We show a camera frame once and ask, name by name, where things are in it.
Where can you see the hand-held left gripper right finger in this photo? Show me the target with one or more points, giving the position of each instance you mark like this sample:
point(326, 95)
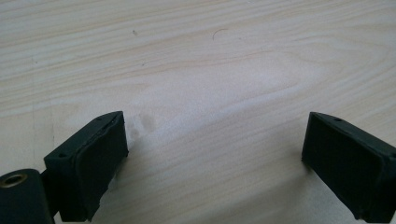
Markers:
point(351, 168)

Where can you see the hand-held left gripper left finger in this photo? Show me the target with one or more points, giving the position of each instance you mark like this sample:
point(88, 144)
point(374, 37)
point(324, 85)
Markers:
point(87, 165)

